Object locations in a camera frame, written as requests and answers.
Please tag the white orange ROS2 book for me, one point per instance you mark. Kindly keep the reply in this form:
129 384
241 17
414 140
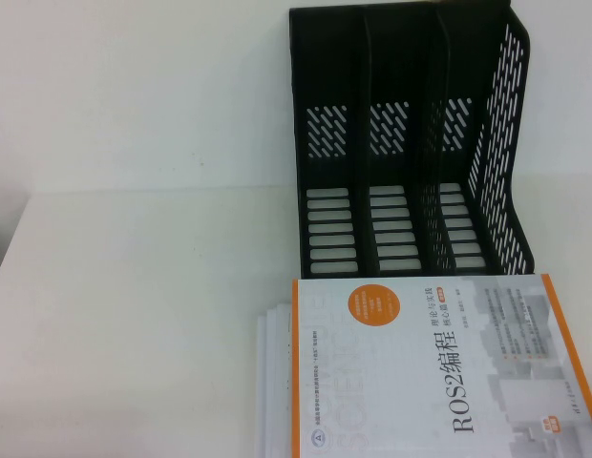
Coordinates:
420 381

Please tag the black perforated plastic book stand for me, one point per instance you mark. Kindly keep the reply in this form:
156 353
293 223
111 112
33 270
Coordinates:
401 57

